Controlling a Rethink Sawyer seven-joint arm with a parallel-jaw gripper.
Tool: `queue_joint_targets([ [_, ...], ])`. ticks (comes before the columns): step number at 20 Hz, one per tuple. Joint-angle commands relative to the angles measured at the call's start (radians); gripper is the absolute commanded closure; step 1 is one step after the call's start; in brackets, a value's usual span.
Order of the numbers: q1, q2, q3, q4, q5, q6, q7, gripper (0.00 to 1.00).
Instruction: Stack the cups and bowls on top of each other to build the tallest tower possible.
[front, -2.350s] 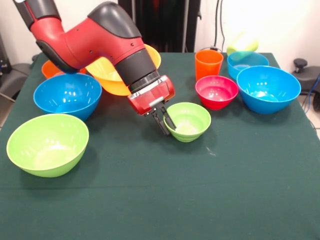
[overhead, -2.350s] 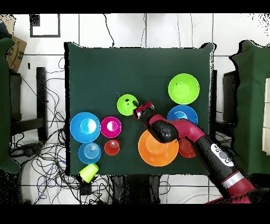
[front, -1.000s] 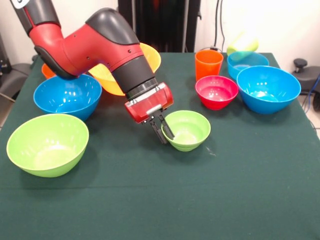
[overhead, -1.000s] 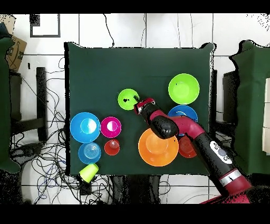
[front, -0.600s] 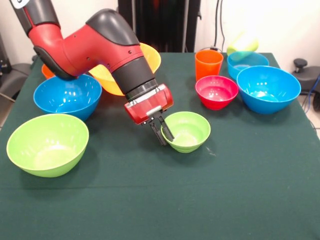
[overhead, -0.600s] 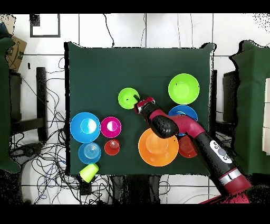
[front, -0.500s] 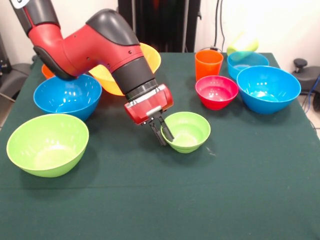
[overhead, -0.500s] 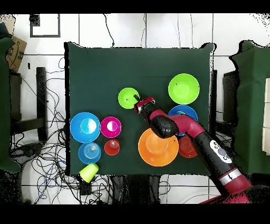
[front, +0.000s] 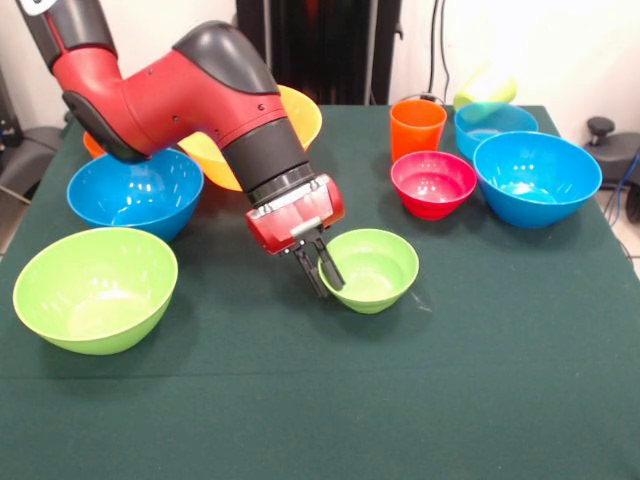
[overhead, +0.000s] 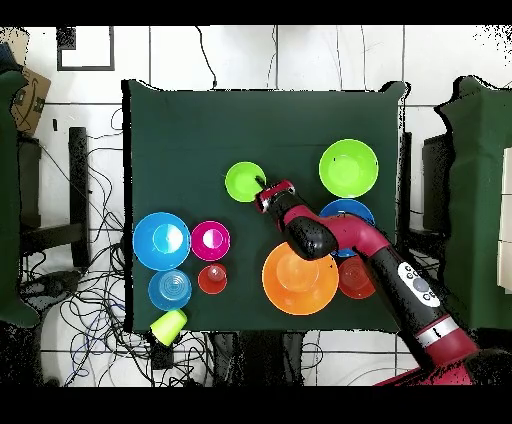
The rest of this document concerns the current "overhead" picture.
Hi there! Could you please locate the black chair base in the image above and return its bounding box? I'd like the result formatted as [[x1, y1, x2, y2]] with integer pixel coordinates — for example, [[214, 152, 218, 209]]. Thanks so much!
[[17, 269, 83, 311]]

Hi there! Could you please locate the black floor stand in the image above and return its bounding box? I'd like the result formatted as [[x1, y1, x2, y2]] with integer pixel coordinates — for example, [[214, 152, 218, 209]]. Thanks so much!
[[17, 126, 91, 269], [398, 130, 455, 241]]

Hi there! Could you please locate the large blue bowl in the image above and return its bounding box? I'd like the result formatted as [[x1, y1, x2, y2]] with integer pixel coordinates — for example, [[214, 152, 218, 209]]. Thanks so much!
[[318, 198, 377, 258], [132, 211, 192, 272]]

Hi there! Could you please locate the green cloth covered table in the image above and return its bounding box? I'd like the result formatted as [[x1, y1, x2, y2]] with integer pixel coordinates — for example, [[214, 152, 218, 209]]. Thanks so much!
[[435, 75, 512, 329], [0, 69, 39, 329]]

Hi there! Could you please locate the green cup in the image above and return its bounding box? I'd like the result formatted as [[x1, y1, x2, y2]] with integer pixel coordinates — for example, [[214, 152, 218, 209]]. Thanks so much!
[[149, 308, 189, 348]]

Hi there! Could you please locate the black power strip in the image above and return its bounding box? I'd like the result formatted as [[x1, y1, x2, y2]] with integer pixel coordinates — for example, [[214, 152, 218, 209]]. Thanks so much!
[[150, 333, 175, 371]]

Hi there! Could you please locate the small ribbed blue bowl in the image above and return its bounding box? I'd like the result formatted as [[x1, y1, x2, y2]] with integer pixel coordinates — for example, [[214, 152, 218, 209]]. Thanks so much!
[[147, 268, 193, 313]]

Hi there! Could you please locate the orange bowl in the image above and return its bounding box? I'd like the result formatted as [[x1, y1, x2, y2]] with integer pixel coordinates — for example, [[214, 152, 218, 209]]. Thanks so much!
[[337, 255, 378, 300]]

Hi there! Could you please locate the dark green table cloth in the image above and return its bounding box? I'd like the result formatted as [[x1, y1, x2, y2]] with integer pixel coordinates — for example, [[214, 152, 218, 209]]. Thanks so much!
[[121, 78, 409, 333]]

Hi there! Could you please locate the small pink bowl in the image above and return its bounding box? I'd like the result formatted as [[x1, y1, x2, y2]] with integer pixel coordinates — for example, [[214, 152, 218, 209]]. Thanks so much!
[[190, 220, 232, 262]]

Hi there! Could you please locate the black floor cable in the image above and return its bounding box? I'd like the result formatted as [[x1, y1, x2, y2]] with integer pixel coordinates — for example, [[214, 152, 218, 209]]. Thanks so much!
[[194, 26, 218, 90]]

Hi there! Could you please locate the large green bowl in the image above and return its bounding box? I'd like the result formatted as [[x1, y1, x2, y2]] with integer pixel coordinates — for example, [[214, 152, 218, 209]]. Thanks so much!
[[318, 138, 380, 199]]

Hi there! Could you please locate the orange cup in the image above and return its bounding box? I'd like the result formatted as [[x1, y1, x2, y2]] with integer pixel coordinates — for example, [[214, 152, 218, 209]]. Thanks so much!
[[197, 262, 229, 296]]

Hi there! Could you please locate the small green bowl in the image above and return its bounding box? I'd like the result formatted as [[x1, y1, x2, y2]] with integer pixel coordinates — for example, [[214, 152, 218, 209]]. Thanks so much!
[[224, 160, 268, 204]]

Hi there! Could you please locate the large yellow bowl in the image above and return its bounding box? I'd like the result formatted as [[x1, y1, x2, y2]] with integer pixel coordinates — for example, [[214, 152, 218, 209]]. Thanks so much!
[[261, 241, 340, 317]]

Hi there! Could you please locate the cardboard box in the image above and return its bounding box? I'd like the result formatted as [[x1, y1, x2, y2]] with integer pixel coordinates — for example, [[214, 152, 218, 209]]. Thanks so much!
[[9, 65, 52, 138]]

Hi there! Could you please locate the black square frame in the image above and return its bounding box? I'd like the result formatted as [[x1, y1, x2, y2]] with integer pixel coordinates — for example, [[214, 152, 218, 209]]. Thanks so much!
[[56, 26, 116, 72]]

